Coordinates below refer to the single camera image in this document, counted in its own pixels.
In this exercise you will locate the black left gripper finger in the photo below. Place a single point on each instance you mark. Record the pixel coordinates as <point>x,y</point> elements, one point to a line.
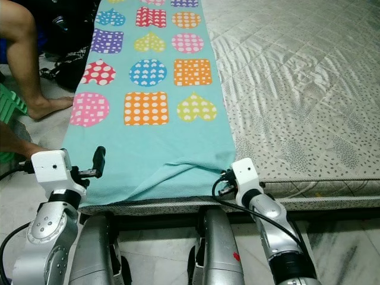
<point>99,158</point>

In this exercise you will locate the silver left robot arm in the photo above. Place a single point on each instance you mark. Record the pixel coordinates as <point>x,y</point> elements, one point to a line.
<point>47,237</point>

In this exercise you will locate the teal polka-dot patch blanket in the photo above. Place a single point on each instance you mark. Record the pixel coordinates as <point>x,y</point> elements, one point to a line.
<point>154,154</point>

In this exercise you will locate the grey right robot leg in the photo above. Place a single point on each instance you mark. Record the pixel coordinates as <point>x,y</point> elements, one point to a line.
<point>217,249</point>

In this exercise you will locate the grey robot leg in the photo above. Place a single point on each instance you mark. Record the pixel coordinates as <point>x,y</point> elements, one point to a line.
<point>217,249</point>
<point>95,255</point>

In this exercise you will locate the person's bare leg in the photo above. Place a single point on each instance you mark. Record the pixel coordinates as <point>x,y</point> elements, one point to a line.
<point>18,145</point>
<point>24,53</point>

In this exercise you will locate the grey left robot leg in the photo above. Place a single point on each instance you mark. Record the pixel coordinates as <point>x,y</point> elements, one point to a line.
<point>95,255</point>

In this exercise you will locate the green plastic stool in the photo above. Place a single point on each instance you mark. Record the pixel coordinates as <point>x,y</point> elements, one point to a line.
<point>12,104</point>

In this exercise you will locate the black patterned bag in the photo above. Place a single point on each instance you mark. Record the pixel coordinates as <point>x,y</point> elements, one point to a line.
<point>71,41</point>

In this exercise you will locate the white quilted mattress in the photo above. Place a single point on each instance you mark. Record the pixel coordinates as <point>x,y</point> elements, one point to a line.
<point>303,77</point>

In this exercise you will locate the dark blue cloth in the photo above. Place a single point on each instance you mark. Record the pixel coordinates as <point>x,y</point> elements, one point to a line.
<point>3,50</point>

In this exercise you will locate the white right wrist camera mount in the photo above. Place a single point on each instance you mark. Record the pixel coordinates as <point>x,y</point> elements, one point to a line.
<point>246,177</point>

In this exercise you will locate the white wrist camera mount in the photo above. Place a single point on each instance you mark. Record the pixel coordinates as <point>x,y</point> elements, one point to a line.
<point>53,171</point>
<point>246,177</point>

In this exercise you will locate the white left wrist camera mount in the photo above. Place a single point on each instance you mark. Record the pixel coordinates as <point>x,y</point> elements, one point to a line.
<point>53,171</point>

